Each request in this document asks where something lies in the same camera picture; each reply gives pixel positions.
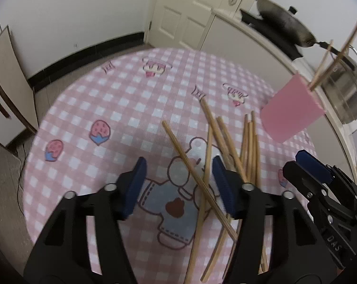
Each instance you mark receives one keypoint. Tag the white cabinet with wooden edge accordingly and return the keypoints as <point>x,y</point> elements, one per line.
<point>7,74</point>

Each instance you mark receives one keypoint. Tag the white panelled door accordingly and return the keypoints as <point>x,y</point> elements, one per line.
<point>181,11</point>

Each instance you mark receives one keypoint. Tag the white counter cabinet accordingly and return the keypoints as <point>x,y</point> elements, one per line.
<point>231,38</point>

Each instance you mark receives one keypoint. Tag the stainless steel pot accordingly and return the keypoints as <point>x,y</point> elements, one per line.
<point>344,91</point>

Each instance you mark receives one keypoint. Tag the pink checked cartoon tablecloth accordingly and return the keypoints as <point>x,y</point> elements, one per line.
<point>122,109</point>

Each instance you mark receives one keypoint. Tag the pile of wooden chopsticks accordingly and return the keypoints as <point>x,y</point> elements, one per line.
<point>251,148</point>

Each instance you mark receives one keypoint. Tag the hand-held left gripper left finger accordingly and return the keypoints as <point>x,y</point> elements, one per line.
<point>137,183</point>

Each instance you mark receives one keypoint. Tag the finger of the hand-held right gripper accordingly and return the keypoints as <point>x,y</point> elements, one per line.
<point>299,177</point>
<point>311,161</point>

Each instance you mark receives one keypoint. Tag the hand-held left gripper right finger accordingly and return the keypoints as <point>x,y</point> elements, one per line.
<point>223,180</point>

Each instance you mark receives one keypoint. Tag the pink chopstick holder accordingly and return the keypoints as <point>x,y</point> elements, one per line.
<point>291,109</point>

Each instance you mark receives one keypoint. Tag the grey metal wok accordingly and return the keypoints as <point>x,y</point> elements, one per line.
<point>285,20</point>

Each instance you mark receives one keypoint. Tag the single wooden chopstick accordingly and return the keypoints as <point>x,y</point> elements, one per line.
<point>355,29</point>
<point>334,65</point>
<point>325,57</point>

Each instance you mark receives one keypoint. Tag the black stove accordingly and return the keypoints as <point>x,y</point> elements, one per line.
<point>249,17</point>

